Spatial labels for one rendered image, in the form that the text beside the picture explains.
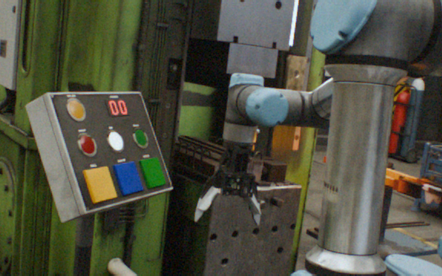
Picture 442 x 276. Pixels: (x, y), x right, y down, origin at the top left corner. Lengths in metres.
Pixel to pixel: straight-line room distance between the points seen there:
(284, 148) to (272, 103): 1.01
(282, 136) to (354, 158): 1.31
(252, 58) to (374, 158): 1.01
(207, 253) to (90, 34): 0.85
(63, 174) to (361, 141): 0.69
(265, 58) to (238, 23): 0.16
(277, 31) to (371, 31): 1.05
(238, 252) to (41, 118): 0.84
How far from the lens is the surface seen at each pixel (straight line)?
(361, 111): 0.74
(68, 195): 1.20
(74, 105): 1.25
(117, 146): 1.31
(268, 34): 1.74
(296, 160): 2.12
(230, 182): 1.18
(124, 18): 1.62
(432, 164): 5.73
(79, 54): 1.97
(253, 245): 1.81
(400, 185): 1.82
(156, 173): 1.38
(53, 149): 1.21
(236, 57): 1.67
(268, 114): 1.06
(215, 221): 1.67
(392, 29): 0.74
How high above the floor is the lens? 1.32
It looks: 9 degrees down
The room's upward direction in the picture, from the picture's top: 7 degrees clockwise
